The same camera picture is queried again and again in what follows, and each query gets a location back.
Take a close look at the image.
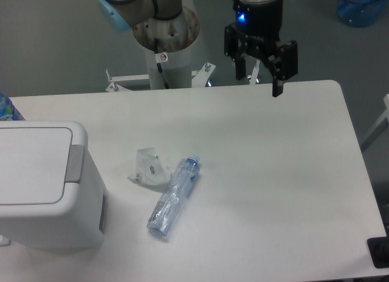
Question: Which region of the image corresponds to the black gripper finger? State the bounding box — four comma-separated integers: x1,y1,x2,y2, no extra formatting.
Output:
268,40,298,97
224,23,259,80

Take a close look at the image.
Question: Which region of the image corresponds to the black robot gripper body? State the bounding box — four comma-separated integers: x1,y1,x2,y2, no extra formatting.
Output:
233,0,283,57

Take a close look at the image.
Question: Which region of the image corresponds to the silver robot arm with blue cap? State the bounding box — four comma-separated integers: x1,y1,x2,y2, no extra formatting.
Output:
98,0,298,97

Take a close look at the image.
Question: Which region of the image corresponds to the white trash can lid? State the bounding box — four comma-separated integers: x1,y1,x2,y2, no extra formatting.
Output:
1,126,88,205

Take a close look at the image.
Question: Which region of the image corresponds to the white trash can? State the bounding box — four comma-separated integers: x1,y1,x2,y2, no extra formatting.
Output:
1,120,108,249

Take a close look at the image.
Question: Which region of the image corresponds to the blue water jug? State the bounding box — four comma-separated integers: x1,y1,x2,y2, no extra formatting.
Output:
336,0,388,27

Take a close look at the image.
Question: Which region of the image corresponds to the crumpled clear plastic wrapper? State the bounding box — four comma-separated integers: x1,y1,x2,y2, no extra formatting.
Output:
128,147,171,187

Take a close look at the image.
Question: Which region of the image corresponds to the crushed clear plastic bottle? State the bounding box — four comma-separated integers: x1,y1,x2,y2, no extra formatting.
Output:
146,155,200,237

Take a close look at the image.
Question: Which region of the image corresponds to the black clamp at table edge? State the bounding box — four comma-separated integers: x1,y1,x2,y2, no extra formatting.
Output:
367,236,388,269

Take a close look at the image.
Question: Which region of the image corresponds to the blue labelled bottle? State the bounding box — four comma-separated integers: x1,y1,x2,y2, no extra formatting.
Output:
1,93,25,121

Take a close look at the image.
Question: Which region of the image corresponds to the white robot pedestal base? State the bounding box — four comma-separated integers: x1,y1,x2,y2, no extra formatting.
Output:
105,47,216,93

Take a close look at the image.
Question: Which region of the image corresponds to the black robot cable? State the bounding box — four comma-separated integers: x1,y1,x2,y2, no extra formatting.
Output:
146,0,170,89

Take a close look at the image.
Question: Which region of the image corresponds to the white frame at right edge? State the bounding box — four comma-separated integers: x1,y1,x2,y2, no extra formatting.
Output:
360,94,388,153

